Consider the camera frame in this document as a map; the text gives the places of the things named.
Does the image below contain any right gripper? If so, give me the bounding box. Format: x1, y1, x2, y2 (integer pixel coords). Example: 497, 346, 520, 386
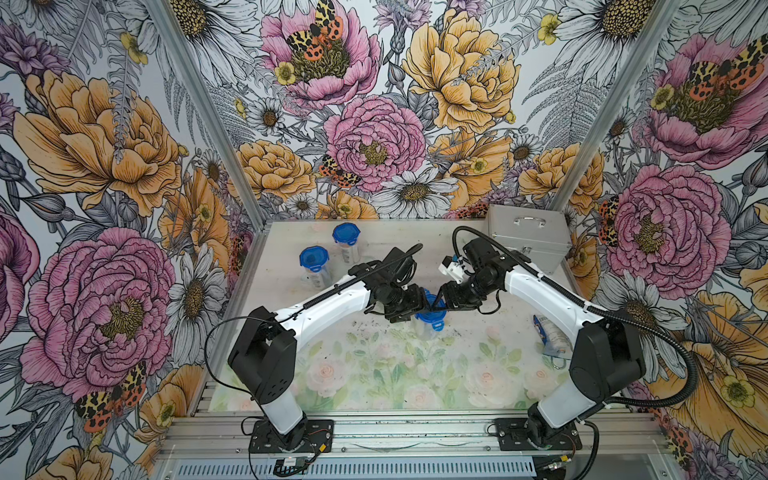
431, 272, 499, 313

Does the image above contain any clear plastic cup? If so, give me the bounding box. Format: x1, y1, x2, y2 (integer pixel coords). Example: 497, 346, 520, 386
306, 266, 333, 290
338, 241, 361, 266
413, 319, 440, 341

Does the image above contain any blue lid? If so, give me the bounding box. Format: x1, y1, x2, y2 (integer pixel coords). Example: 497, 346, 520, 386
332, 222, 361, 246
299, 245, 330, 272
414, 290, 447, 332

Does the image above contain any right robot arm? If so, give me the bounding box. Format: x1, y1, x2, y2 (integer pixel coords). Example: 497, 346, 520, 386
436, 225, 645, 448

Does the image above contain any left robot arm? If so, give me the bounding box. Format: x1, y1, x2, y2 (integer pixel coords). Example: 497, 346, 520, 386
227, 243, 427, 451

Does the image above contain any silver metal case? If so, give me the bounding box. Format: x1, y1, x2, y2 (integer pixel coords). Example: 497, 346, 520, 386
486, 205, 571, 274

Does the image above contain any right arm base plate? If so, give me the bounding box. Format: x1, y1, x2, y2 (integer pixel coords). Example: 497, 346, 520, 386
489, 417, 582, 452

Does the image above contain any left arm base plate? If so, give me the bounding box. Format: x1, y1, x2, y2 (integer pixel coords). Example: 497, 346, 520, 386
248, 419, 335, 454

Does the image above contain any left aluminium frame post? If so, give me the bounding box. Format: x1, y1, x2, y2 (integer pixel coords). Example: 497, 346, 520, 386
147, 1, 268, 234

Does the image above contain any aluminium frame post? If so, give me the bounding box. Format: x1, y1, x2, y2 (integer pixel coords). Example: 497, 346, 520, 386
147, 1, 268, 234
548, 0, 681, 211

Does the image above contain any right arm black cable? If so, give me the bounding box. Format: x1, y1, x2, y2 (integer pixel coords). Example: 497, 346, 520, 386
451, 226, 699, 410

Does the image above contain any aluminium front rail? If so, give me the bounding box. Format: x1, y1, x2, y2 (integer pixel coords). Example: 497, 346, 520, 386
150, 411, 682, 479

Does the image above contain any right aluminium frame post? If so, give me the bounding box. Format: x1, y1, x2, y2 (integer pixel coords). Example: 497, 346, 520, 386
548, 0, 681, 211

